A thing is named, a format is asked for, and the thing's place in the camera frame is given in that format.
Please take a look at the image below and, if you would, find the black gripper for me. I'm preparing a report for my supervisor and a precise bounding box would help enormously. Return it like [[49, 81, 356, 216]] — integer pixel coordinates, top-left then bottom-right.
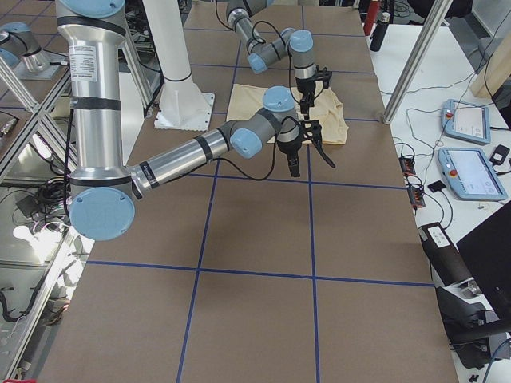
[[295, 77, 315, 118], [277, 136, 302, 177]]

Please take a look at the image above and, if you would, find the beige long-sleeve printed shirt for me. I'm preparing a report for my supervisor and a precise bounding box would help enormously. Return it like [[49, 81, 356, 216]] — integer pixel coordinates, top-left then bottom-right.
[[226, 84, 348, 145]]

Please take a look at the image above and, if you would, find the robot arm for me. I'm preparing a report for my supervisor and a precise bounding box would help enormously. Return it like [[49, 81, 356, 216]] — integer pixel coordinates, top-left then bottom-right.
[[56, 1, 300, 241], [226, 0, 319, 119]]

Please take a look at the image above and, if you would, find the black water bottle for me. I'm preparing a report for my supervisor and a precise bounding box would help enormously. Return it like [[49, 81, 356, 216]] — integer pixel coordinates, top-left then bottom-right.
[[370, 12, 391, 52]]

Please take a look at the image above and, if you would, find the red bottle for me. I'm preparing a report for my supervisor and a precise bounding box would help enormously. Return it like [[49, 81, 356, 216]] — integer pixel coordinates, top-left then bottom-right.
[[363, 0, 380, 36]]

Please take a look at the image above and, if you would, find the far blue teach pendant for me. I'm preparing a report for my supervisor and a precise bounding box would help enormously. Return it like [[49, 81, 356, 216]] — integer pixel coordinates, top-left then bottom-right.
[[442, 99, 491, 145]]

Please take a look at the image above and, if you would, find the blue teach pendant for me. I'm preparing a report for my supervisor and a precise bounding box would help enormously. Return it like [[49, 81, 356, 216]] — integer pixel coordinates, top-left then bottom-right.
[[442, 99, 491, 145], [437, 148, 508, 202]]

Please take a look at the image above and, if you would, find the near blue teach pendant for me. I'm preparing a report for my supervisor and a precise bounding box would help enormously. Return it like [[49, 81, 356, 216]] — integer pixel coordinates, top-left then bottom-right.
[[437, 148, 508, 202]]

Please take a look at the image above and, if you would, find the black monitor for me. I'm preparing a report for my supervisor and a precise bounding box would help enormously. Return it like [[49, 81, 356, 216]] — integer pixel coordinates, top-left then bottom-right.
[[457, 203, 511, 318]]

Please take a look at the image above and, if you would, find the aluminium frame post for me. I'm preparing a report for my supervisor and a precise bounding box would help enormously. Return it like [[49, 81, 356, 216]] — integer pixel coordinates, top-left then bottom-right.
[[382, 0, 453, 124]]

